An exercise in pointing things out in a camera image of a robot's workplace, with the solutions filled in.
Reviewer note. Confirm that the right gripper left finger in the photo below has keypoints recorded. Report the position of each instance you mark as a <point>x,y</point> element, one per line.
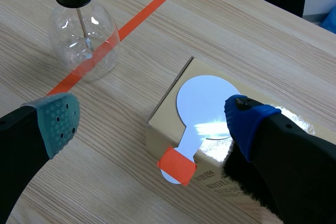
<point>29,140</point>

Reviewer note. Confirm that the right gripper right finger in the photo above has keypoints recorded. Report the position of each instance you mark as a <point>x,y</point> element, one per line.
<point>288,161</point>

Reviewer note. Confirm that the black fur patch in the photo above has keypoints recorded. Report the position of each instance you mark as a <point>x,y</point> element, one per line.
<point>241,174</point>

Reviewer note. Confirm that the grey metal plate orange strip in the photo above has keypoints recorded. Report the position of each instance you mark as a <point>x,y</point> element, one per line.
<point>199,111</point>

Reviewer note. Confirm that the clear glass flask black stopper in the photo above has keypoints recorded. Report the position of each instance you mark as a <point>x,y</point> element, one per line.
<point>81,30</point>

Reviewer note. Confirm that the brown cardboard box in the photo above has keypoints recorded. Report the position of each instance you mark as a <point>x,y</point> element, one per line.
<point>170,113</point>

